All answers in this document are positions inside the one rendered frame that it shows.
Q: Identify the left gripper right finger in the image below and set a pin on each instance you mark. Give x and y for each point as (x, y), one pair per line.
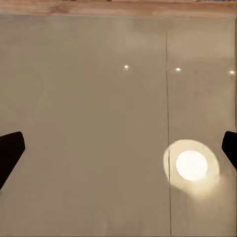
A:
(229, 146)

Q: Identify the coffee table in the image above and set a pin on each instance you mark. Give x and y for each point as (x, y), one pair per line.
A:
(123, 121)

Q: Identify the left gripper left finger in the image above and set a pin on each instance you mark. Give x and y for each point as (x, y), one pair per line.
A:
(12, 147)

